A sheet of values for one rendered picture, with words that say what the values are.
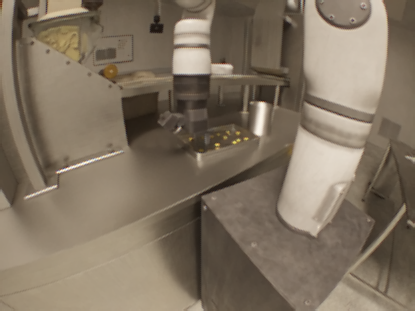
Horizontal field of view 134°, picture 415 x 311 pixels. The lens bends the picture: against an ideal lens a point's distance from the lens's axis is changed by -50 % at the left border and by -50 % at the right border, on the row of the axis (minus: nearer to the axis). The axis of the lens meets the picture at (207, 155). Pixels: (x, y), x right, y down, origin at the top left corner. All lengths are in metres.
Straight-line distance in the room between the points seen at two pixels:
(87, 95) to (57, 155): 0.16
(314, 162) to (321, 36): 0.13
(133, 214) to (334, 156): 0.28
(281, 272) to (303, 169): 0.13
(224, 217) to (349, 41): 0.27
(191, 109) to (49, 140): 0.34
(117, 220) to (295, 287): 0.25
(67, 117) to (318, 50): 0.46
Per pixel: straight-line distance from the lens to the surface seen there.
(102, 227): 0.28
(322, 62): 0.20
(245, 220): 0.27
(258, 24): 1.09
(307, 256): 0.26
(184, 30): 0.34
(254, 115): 0.55
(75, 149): 0.47
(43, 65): 0.45
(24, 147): 0.40
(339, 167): 0.21
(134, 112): 0.74
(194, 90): 0.33
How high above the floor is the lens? 1.00
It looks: 29 degrees down
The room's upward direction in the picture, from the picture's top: 2 degrees clockwise
